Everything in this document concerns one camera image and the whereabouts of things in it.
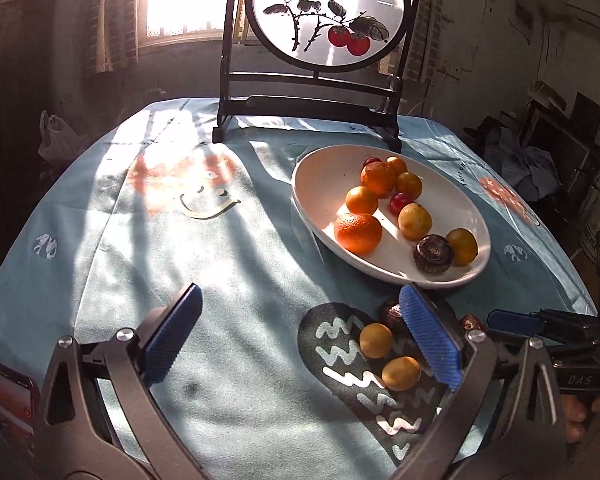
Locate light blue printed tablecloth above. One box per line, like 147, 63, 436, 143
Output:
0, 96, 598, 480

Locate dark passion fruit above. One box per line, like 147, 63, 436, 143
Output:
412, 234, 455, 275
378, 299, 411, 335

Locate white bucket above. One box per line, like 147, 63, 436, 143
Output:
579, 205, 600, 261

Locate large mandarin orange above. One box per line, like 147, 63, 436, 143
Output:
334, 212, 383, 255

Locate stacked dark frames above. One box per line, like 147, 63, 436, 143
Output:
522, 80, 600, 161

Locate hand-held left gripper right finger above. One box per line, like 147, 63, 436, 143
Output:
397, 284, 568, 480

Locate white oval plate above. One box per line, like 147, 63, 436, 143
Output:
291, 145, 492, 289

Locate white plastic bag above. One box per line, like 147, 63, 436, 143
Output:
38, 110, 88, 163

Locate person's right hand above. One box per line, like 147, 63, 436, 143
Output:
562, 392, 600, 445

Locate black smartphone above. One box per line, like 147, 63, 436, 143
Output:
0, 364, 41, 441

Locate pile of grey clothes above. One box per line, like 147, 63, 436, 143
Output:
465, 117, 563, 201

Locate patterned curtain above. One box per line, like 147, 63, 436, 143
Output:
82, 0, 146, 73
380, 0, 446, 83

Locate small yellow plum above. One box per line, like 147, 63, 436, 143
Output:
381, 356, 421, 392
359, 323, 394, 359

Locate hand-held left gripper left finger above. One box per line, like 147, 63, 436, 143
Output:
34, 282, 203, 480

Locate window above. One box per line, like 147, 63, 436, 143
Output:
140, 0, 246, 48

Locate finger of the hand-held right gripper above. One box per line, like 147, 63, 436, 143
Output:
486, 310, 561, 338
530, 308, 600, 333

